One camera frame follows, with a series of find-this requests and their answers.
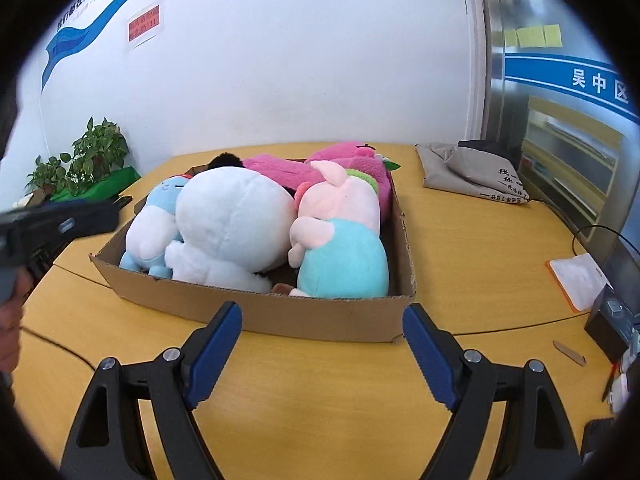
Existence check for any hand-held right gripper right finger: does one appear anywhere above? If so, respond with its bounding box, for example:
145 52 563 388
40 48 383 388
402 303 583 480

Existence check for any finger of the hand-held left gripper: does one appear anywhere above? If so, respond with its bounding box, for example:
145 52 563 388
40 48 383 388
20 199 122 243

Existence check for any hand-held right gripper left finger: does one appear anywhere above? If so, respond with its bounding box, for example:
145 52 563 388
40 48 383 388
59 301 244 480

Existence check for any light blue plush toy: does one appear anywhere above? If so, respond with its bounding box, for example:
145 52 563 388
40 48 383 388
119 174 193 278

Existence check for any cardboard box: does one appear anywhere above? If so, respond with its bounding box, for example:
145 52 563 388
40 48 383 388
90 152 417 343

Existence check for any white plush toy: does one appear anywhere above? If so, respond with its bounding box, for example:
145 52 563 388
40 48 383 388
165 152 297 293

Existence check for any pink pig plush toy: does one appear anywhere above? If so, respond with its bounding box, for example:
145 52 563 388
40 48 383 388
272 160 390 298

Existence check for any pink plush bear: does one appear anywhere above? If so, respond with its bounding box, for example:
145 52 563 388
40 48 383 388
241 141 401 221

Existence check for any person's left hand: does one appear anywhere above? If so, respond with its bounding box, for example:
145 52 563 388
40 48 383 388
0 277 26 373

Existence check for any green cloth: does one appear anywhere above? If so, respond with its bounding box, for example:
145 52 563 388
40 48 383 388
50 166 142 203

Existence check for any green potted plant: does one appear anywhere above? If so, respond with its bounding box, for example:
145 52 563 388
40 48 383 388
26 116 130 196

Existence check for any small metal strip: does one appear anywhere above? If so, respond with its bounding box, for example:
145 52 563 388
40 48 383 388
552 341 587 359

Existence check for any white paper pad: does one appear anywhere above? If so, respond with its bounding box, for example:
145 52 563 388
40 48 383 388
545 254 609 314

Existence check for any black box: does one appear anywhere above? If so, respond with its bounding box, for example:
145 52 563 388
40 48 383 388
584 284 640 364

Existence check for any black pen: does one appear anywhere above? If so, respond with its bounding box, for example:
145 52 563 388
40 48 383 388
602 360 617 404

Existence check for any grey fabric bag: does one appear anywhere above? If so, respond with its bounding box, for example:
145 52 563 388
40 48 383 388
416 140 533 206

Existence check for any flat black device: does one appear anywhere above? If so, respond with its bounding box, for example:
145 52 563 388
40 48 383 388
580 417 617 467

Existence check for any small white device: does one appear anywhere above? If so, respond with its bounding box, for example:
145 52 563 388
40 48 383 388
607 374 634 409

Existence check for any yellow shelf behind glass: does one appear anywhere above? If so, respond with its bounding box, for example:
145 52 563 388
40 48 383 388
520 95 627 221

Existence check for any blue glass banner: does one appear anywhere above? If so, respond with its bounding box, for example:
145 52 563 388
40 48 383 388
504 55 640 123

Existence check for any thin black cable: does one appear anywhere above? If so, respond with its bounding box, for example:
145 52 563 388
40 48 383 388
20 326 98 370

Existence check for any red wall notice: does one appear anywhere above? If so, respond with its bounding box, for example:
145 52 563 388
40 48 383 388
124 4 162 50

